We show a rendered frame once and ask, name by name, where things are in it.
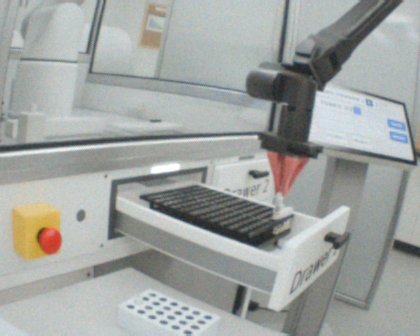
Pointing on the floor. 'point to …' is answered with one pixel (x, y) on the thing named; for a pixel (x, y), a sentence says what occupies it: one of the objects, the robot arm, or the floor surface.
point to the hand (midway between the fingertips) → (281, 191)
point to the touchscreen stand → (306, 305)
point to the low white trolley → (106, 308)
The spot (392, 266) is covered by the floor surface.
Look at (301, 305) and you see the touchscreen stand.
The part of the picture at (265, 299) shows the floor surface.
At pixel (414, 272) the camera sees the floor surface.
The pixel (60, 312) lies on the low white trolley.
